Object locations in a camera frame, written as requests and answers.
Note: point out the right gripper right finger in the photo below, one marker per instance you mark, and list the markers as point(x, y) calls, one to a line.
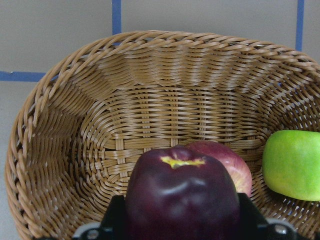
point(253, 225)

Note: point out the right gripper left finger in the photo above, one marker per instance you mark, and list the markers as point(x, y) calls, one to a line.
point(114, 221)

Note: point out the red apple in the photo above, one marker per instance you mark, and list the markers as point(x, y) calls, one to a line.
point(235, 165)

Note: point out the dark purple apple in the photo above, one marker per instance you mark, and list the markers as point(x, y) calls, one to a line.
point(178, 194)

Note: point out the green apple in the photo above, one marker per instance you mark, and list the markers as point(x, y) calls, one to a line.
point(291, 164)

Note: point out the wicker basket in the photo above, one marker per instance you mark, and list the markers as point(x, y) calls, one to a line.
point(75, 141)

